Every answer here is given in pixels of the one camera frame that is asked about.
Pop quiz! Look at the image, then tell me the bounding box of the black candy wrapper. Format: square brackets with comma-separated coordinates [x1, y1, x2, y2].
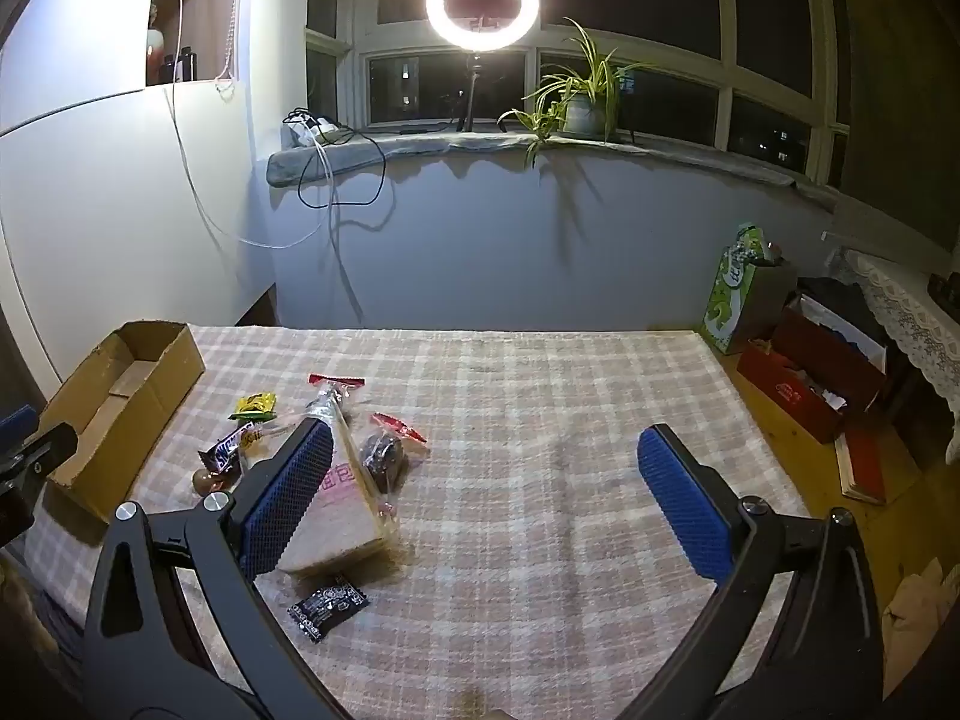
[288, 574, 370, 642]

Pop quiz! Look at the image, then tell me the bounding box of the brown jelly cup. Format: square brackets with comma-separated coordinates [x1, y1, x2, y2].
[192, 468, 224, 497]

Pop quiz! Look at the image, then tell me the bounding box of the Snickers bar English label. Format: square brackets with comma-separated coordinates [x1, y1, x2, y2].
[199, 422, 262, 475]

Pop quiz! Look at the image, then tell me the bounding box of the clear bag of bread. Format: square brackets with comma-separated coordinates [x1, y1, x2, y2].
[277, 374, 395, 577]

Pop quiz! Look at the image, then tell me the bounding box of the dark snack bag red seal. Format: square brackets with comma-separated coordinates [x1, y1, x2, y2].
[359, 411, 430, 496]

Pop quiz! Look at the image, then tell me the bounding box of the yellow green candy packet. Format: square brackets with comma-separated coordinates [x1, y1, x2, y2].
[229, 392, 277, 422]

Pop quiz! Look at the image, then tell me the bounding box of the brown cardboard box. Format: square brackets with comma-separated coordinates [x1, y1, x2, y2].
[41, 320, 205, 522]

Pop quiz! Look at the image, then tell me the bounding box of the plaid tablecloth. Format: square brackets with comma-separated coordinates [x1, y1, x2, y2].
[24, 322, 812, 720]

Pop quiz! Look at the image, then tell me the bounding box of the red gift box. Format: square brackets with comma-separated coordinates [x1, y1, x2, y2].
[737, 307, 887, 444]

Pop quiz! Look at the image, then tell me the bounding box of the white lace cloth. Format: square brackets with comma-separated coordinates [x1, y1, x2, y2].
[843, 249, 958, 465]

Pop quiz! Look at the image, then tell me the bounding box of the green paper gift bag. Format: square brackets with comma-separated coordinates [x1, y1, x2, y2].
[701, 223, 797, 355]

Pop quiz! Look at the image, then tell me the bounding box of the white power strip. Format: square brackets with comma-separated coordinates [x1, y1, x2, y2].
[285, 115, 343, 148]

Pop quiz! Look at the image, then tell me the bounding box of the potted spider plant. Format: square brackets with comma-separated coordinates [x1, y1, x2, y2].
[496, 18, 651, 167]

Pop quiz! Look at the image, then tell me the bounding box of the white cable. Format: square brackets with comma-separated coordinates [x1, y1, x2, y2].
[159, 0, 335, 252]

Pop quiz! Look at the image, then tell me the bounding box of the black cable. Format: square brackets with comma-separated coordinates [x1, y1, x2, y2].
[283, 107, 391, 210]

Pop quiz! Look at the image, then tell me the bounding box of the white ring light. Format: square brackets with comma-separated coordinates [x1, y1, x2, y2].
[425, 0, 540, 132]

